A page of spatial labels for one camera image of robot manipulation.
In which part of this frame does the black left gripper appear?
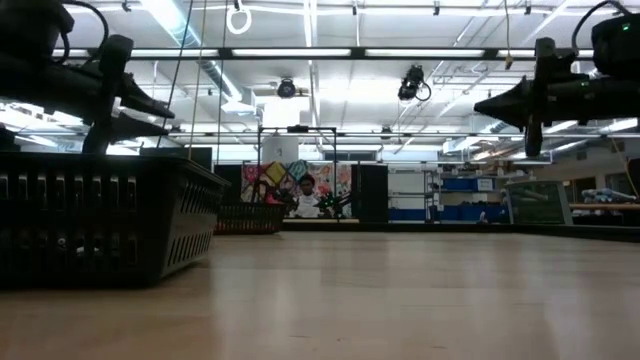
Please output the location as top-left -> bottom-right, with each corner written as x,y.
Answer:
0,33 -> 177,155

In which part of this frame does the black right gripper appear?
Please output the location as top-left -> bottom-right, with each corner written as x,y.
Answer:
473,36 -> 640,159

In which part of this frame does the black slotted plastic basket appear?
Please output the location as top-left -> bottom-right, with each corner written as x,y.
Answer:
0,152 -> 232,290
214,199 -> 289,236

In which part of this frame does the black monitor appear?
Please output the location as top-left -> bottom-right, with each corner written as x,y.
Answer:
138,146 -> 214,170

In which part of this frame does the yellow pole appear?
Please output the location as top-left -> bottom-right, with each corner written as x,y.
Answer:
187,0 -> 208,161

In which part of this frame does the grey green glass box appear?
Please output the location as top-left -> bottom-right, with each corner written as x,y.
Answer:
504,179 -> 575,225

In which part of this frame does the tall black cabinet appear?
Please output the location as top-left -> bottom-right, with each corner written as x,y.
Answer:
213,163 -> 244,194
351,163 -> 390,224

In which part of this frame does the shelf with blue bins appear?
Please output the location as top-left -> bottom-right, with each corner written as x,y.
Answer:
387,174 -> 511,223

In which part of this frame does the grey rolled bundle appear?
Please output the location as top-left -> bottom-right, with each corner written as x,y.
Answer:
581,187 -> 639,204

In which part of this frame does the wooden background table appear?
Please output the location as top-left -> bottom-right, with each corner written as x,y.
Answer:
569,202 -> 640,212

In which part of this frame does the person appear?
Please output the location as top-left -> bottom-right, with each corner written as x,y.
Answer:
289,173 -> 324,220

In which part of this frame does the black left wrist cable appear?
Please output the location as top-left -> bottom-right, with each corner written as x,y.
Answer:
58,0 -> 111,65

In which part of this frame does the white hanging ring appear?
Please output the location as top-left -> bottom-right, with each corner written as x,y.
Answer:
225,3 -> 253,36

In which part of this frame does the black aluminium table frame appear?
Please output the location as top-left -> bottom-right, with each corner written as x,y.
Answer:
279,218 -> 640,245

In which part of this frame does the colourful patterned wall hanging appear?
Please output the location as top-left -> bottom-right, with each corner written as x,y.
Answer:
242,159 -> 353,219

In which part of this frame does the black background frame rig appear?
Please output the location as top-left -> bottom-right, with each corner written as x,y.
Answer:
256,124 -> 339,221

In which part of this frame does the black overhead frame beam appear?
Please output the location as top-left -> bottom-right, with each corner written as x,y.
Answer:
52,46 -> 596,62

